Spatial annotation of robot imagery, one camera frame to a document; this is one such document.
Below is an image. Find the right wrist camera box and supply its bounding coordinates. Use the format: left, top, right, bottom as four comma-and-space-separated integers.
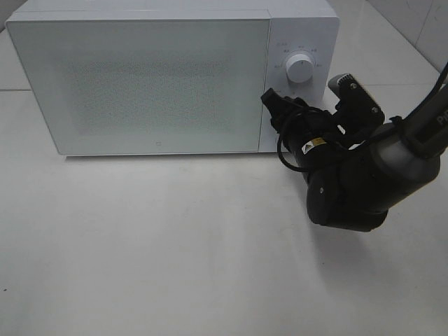
328, 73, 385, 134

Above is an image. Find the upper white power knob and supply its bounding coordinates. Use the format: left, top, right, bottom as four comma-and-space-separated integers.
286, 51, 314, 83

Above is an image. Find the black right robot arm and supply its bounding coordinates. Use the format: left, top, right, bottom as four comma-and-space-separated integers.
261, 70, 447, 232

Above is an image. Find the white microwave oven body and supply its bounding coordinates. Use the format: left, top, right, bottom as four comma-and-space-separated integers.
14, 0, 341, 158

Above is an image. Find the white microwave door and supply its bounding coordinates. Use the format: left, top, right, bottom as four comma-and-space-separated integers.
8, 20, 269, 156

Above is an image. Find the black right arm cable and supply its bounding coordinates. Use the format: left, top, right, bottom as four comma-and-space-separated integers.
274, 104, 386, 173

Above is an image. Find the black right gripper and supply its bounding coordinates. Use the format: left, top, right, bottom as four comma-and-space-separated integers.
260, 89, 345, 154

